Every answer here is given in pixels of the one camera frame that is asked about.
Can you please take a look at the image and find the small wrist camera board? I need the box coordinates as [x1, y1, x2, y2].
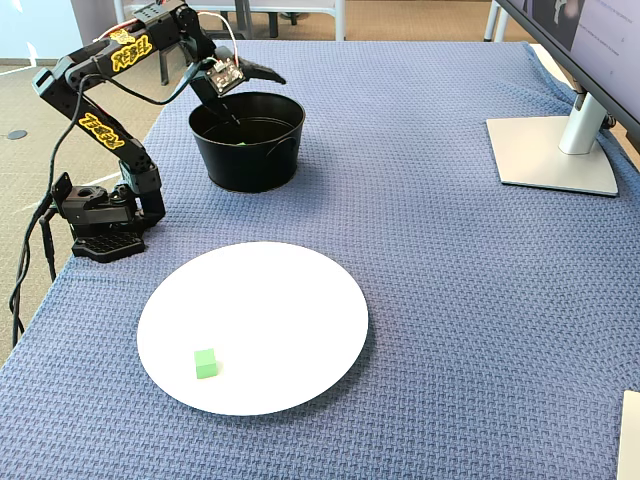
[205, 57, 247, 96]

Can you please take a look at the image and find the silver computer monitor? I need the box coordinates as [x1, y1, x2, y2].
[485, 0, 640, 198]

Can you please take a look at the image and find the white metal desk leg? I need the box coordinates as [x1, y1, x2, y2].
[482, 0, 505, 45]

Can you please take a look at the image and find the blue woven tablecloth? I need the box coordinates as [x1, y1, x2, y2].
[0, 40, 640, 480]

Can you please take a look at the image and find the black usb cable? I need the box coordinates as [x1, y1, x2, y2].
[40, 212, 59, 284]

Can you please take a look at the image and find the thin black camera cable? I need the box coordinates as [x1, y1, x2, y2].
[47, 64, 211, 201]

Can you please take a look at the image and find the black metal stool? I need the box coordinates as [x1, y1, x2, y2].
[155, 0, 256, 87]

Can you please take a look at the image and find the white metal table frame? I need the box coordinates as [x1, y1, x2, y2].
[113, 0, 348, 56]

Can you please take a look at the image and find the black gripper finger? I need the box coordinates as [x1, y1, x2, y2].
[192, 79, 241, 127]
[238, 55, 287, 85]

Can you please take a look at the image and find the black power cable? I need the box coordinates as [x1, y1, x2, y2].
[5, 199, 51, 349]

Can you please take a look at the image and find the white flat board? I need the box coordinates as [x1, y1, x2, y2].
[618, 389, 640, 480]

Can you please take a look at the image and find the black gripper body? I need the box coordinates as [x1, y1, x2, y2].
[187, 45, 245, 85]

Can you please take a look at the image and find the white round plate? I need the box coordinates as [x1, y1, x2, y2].
[136, 241, 370, 416]

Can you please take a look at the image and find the black metal bucket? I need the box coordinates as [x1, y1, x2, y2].
[187, 91, 306, 194]

